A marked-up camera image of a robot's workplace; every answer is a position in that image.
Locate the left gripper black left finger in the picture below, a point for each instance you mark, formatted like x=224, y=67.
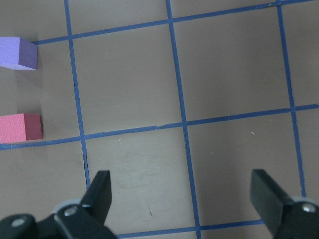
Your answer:
x=86, y=219

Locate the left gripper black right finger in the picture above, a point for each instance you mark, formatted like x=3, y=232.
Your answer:
x=285, y=217

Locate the red foam cube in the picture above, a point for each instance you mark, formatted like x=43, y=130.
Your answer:
x=20, y=128

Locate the purple foam cube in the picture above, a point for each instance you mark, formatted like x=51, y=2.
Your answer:
x=18, y=54

